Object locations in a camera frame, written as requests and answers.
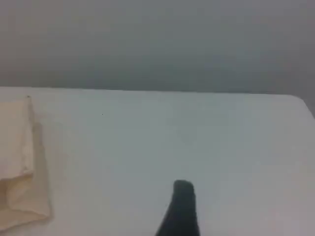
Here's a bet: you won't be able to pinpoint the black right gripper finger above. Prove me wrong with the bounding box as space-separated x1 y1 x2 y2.
155 179 200 236

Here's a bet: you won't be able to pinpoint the cream canvas handbag green handles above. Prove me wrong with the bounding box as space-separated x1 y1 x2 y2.
0 94 52 233

